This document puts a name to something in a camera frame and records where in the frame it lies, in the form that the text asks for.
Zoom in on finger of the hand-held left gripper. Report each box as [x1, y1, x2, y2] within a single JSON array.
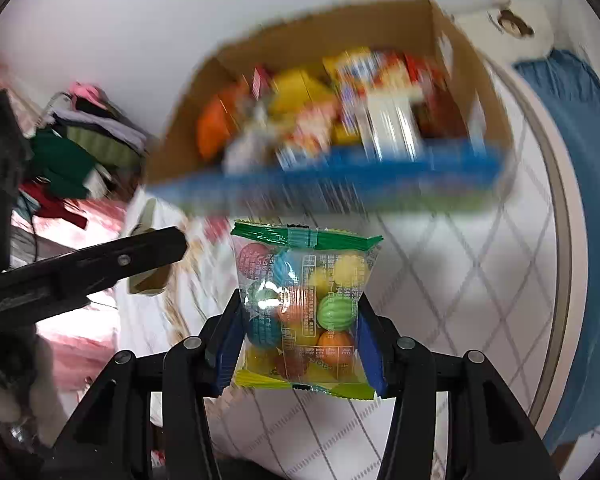
[[0, 227, 188, 331]]

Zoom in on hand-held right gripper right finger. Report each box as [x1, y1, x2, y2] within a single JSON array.
[[357, 292, 561, 480]]

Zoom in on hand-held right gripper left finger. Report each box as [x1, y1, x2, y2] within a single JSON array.
[[55, 290, 243, 480]]

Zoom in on clear bag of colourful candy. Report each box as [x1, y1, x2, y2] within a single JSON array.
[[230, 220, 383, 401]]

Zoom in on heap of mixed snacks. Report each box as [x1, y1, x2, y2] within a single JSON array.
[[196, 47, 473, 173]]

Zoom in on cardboard box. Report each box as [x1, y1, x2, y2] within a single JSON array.
[[145, 0, 513, 216]]

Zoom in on pile of clothes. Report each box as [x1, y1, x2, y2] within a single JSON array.
[[10, 80, 151, 231]]

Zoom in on pink printed cloth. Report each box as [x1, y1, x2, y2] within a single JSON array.
[[10, 200, 131, 396]]

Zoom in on white quilted mattress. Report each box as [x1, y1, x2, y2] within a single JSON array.
[[115, 55, 576, 476]]

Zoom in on blue bedsheet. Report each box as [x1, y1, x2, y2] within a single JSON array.
[[512, 50, 600, 456]]

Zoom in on bear print pillow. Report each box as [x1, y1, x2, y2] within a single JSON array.
[[455, 2, 553, 66]]

